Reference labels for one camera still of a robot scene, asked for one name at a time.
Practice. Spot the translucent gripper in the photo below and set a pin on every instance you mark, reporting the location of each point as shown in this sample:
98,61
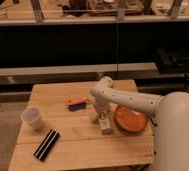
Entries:
97,114

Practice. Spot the white bottle with label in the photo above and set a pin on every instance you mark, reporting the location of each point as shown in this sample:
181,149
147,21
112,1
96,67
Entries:
105,125

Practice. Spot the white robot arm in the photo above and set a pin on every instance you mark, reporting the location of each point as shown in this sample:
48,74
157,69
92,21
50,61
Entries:
171,112

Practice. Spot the orange and blue toy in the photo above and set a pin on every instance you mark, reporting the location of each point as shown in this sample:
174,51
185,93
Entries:
78,103

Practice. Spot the wooden folding table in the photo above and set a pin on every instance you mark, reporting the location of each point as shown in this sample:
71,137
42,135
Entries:
81,144

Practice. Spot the translucent white plastic cup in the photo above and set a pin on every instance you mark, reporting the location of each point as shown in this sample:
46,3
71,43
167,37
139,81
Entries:
32,117

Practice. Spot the black striped rectangular block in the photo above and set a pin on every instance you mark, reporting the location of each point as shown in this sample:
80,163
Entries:
45,147

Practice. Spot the metal shelf rail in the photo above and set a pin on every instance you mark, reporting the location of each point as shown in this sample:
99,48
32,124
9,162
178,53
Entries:
75,73

